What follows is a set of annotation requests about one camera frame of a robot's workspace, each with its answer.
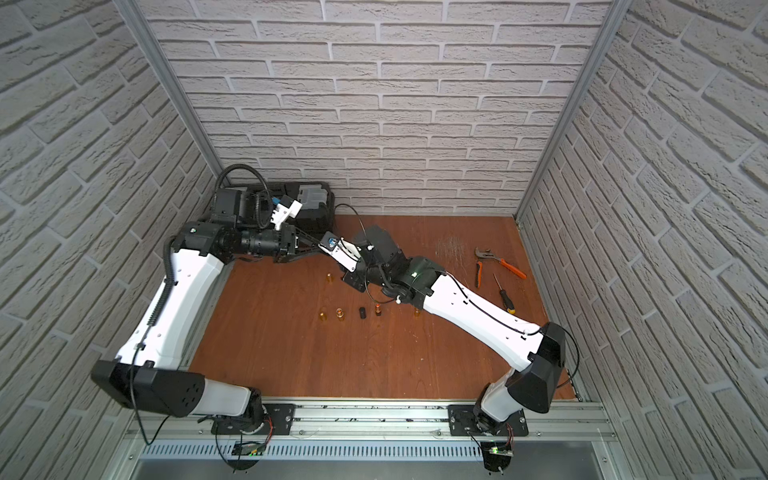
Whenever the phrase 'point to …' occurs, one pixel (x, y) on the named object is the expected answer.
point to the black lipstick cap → (362, 312)
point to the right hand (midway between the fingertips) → (351, 254)
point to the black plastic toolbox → (317, 201)
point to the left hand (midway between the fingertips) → (325, 243)
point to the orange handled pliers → (480, 255)
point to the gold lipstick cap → (328, 278)
